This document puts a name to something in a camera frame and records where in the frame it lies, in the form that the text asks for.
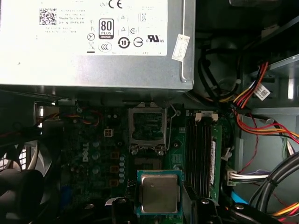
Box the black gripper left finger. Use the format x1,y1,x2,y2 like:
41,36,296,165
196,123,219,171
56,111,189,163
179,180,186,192
59,197,138,224

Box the CPU socket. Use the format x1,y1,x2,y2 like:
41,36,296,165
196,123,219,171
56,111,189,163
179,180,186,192
133,155,164,172

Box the thin wire locking lever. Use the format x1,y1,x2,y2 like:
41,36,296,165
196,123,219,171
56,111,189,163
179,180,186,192
166,102,179,151

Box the orange red wire bundle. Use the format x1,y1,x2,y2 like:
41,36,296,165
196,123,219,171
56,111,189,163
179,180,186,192
272,202,299,222
232,61,299,140

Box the white barcode tag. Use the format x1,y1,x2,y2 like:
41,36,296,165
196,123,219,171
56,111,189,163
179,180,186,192
253,83,272,102

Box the tall metal disk bay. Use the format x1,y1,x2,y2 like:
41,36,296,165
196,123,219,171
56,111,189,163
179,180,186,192
242,14,299,112

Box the green RAM stick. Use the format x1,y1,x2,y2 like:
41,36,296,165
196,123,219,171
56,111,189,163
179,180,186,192
210,116,223,204

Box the black open PC case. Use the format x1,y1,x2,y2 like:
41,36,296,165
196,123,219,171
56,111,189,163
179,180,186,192
0,0,299,224

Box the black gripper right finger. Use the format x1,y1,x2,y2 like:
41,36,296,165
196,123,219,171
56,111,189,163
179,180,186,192
182,184,283,224

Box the white four-pin power socket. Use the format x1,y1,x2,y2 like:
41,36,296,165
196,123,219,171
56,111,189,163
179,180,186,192
103,126,114,139

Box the black RAM slot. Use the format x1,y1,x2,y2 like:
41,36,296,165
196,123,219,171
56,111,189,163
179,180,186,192
201,113,212,199
193,112,203,198
186,113,195,189

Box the twisted coloured fan wires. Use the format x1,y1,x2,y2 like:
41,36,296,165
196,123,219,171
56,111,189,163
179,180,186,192
35,109,104,128

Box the green Dell motherboard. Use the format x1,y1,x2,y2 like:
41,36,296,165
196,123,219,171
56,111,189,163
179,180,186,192
35,100,236,224

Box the black PSU cable bundle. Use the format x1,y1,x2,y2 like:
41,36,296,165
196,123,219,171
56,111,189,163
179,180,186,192
197,43,242,105

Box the black case fan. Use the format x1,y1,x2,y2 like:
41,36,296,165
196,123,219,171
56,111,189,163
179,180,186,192
0,137,57,224

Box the CPU with silver top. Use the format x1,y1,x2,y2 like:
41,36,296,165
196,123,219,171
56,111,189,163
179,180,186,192
136,169,183,217

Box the grey power supply unit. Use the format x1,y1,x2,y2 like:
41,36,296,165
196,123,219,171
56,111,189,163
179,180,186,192
0,0,196,94

